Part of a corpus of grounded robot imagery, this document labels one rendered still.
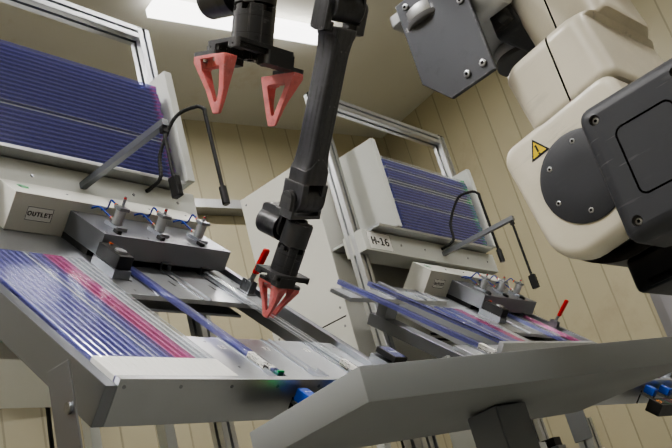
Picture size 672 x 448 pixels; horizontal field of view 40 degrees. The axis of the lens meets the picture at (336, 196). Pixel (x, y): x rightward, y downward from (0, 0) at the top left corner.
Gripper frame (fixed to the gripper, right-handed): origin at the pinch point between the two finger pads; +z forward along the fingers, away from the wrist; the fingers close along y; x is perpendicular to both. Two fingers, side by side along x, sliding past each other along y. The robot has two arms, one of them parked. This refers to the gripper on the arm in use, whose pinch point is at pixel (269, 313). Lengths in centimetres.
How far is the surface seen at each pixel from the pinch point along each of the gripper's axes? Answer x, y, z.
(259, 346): 14.4, 15.4, 1.4
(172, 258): -22.2, 9.8, -2.8
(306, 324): 3.8, -7.8, 0.4
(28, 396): -51, 13, 42
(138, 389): 31, 55, 1
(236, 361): 20.7, 26.6, 1.7
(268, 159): -330, -311, 3
